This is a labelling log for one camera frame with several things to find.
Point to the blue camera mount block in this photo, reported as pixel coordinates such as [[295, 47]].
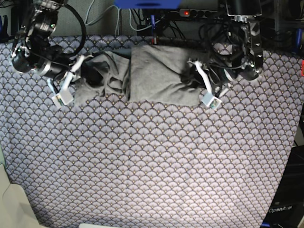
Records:
[[147, 4]]

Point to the black power strip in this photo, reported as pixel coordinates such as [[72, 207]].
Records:
[[196, 13]]

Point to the red clamp pad right edge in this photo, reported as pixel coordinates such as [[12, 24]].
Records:
[[302, 69]]

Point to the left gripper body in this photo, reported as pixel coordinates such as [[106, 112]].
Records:
[[215, 91]]

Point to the blue clamp at right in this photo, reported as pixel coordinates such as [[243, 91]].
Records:
[[298, 40]]

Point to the fan-patterned tablecloth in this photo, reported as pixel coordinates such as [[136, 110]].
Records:
[[153, 165]]

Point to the beige chair at corner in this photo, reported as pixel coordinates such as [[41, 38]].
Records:
[[15, 209]]

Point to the blue clamp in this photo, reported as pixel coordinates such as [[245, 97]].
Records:
[[298, 40], [4, 36]]

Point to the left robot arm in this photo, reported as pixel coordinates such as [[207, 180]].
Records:
[[233, 47]]

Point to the black OpenArm box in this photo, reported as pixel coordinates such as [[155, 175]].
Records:
[[287, 207]]

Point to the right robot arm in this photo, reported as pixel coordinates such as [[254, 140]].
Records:
[[31, 50]]

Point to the blue clamp at left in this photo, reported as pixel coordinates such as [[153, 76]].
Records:
[[4, 36]]

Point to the grey T-shirt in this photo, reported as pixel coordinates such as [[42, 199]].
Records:
[[146, 72]]

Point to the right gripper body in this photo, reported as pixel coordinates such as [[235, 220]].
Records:
[[61, 76]]

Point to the orange-tipped table clamp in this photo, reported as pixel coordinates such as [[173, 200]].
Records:
[[154, 32]]

